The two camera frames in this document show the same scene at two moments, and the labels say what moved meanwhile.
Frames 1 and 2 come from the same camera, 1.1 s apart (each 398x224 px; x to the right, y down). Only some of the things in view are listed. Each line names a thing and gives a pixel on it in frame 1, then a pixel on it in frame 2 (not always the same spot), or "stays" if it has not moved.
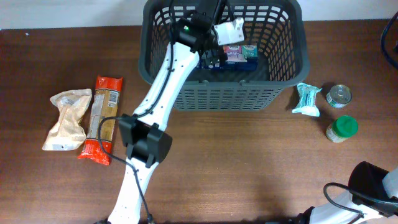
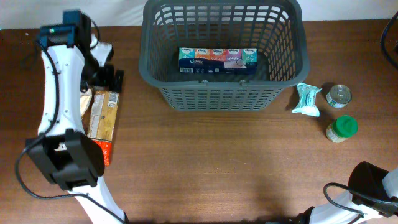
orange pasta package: x=105 y=104 stays
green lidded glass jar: x=342 y=129 stays
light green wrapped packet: x=306 y=106 stays
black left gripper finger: x=209 y=60 → x=119 y=79
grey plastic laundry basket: x=279 y=28 stays
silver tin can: x=339 y=96 stays
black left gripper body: x=220 y=48 → x=94 y=74
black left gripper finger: x=222 y=58 → x=109 y=76
